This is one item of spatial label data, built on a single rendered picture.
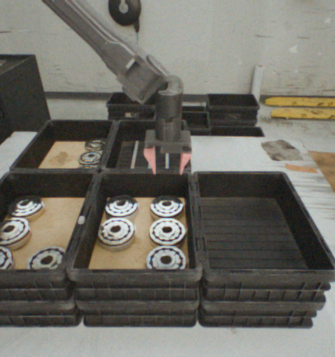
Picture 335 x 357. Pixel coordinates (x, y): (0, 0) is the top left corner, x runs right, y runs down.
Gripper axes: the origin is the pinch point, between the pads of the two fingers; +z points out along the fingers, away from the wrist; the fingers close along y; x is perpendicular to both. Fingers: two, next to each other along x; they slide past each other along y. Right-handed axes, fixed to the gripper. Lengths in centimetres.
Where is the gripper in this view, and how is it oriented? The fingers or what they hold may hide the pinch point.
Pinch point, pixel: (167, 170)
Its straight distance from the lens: 72.3
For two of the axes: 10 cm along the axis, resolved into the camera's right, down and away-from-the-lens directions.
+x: -0.1, 5.6, -8.3
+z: -0.1, 8.3, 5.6
